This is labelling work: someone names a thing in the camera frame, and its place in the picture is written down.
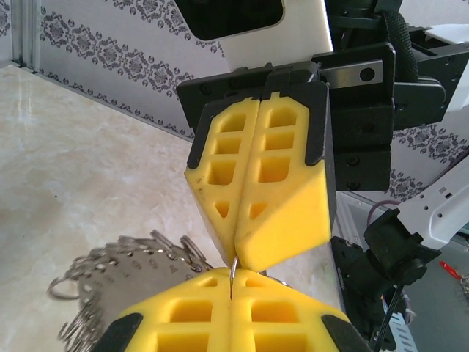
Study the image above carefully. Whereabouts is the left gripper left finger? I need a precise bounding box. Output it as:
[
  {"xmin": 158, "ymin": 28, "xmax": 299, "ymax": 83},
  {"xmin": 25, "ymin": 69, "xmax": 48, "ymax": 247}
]
[{"xmin": 97, "ymin": 266, "xmax": 234, "ymax": 352}]

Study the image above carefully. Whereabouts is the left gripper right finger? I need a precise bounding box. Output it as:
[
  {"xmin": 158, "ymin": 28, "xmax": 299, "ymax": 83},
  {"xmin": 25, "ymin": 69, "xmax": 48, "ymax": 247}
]
[{"xmin": 230, "ymin": 269, "xmax": 371, "ymax": 352}]

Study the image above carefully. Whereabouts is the silver bead bracelet chain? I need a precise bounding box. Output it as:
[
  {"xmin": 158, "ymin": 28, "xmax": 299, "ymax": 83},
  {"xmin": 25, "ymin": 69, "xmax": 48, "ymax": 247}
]
[{"xmin": 46, "ymin": 227, "xmax": 290, "ymax": 352}]

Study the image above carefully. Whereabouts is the grey slotted cable duct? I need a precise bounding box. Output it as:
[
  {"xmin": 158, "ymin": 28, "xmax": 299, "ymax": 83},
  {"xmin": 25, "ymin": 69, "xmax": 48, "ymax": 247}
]
[{"xmin": 388, "ymin": 313, "xmax": 417, "ymax": 352}]

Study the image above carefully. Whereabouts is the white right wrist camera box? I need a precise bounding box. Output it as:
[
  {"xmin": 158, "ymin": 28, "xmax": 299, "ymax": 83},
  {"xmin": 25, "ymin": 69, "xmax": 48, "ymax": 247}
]
[{"xmin": 171, "ymin": 0, "xmax": 334, "ymax": 74}]

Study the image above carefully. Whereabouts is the aluminium frame post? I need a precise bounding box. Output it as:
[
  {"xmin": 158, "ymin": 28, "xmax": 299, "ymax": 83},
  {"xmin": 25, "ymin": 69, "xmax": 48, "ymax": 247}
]
[{"xmin": 10, "ymin": 0, "xmax": 41, "ymax": 74}]

